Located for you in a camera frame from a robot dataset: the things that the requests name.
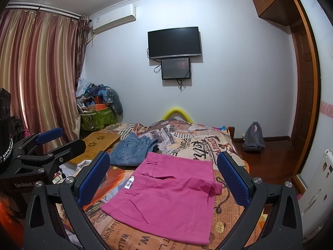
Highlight white air conditioner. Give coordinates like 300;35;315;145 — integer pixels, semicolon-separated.
92;4;137;35

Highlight pink shorts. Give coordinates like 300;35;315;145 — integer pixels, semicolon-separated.
101;152;222;245

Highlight folded blue jeans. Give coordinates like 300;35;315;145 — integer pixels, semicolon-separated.
109;132;158;167

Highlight pile of clothes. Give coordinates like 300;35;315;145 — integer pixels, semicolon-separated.
76;79;123;115

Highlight grey backpack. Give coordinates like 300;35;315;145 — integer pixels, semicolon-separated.
242;122;265;153

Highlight wooden overhead cabinet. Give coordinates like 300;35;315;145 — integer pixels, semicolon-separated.
252;0;301;26

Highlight small black wall monitor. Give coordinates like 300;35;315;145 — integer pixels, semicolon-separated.
161;57;191;80

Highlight brown wooden door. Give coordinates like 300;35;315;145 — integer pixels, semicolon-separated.
290;0;321;191

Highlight black wall television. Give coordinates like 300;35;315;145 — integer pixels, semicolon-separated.
147;26;202;59

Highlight wooden lap desk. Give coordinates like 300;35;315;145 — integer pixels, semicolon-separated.
70;131;120;165

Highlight yellow foam tube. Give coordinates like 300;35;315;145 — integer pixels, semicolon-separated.
162;107;194;124

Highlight striped pink curtain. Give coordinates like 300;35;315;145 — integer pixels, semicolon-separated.
1;9;90;151

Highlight printed bed blanket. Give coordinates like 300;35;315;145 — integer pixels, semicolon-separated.
51;118;269;250

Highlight white appliance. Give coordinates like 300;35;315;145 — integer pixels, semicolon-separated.
299;150;332;241

